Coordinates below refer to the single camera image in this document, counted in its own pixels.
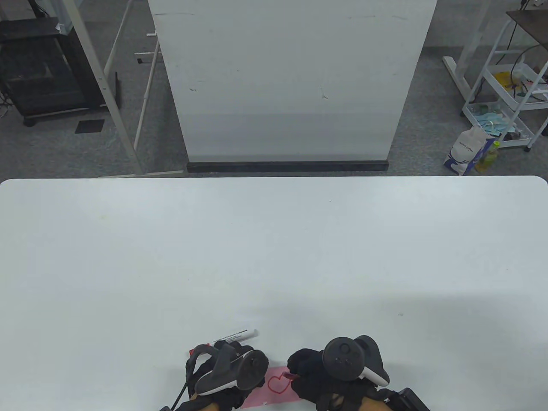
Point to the white marker with red cap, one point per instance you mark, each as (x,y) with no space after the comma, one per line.
(239,335)

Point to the black cabinet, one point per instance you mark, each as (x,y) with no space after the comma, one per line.
(43,72)

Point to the person's left hand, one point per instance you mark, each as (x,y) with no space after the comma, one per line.
(239,396)

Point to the small black floor mat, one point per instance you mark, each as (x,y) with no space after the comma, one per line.
(90,126)

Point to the blue face masks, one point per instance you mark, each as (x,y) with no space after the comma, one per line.
(492,120)

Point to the pink heart outline paper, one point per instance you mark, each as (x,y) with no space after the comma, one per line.
(261,398)

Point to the brown tabletop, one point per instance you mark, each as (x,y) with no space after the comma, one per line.
(533,25)

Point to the large white partition board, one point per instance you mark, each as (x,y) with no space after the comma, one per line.
(291,85)

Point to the black partition base bar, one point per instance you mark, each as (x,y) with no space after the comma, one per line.
(287,166)

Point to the yellow item on cart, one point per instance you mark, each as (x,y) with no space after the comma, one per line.
(505,79)

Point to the person's right forearm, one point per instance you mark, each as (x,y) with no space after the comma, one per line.
(372,404)

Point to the black and white controller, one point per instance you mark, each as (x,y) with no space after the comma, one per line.
(252,370)
(342,357)

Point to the person's right hand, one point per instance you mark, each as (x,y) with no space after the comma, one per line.
(306,364)

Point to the red glitter glue pen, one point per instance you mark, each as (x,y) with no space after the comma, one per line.
(289,376)

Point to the yellow-green bottle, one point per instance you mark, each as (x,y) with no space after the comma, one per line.
(488,160)

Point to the white utility cart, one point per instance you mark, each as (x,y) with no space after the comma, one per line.
(505,94)

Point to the white flat post stand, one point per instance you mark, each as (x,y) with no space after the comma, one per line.
(102,81)

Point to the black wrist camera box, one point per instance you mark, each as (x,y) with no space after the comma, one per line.
(409,402)

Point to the white tube frame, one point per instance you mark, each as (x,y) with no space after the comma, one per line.
(145,98)

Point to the white table leg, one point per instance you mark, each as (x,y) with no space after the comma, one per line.
(454,70)

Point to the person's left forearm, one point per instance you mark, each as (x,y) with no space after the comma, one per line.
(203,402)

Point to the white plastic bag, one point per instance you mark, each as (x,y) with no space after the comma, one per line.
(464,147)

